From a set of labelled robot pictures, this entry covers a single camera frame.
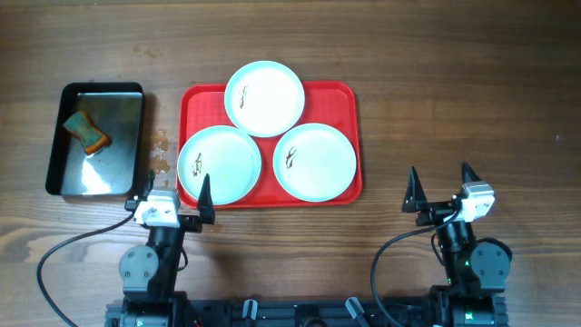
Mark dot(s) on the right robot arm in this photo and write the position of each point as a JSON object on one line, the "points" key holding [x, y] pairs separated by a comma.
{"points": [[476, 268]]}

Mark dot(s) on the green orange sponge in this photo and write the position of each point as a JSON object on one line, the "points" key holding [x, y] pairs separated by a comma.
{"points": [[91, 138]]}

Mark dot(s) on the white plate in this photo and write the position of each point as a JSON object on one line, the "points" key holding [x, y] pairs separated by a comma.
{"points": [[231, 159], [314, 162], [264, 99]]}

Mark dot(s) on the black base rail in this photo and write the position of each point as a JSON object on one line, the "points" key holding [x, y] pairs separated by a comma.
{"points": [[407, 311]]}

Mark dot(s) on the black metal water basin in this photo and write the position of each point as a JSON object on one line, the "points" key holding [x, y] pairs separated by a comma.
{"points": [[116, 108]]}

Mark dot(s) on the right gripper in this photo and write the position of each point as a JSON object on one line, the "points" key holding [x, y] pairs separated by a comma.
{"points": [[438, 214]]}

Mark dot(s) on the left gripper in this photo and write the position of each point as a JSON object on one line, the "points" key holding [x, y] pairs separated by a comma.
{"points": [[187, 221]]}

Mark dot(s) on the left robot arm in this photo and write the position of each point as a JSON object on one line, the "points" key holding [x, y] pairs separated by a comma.
{"points": [[149, 271]]}

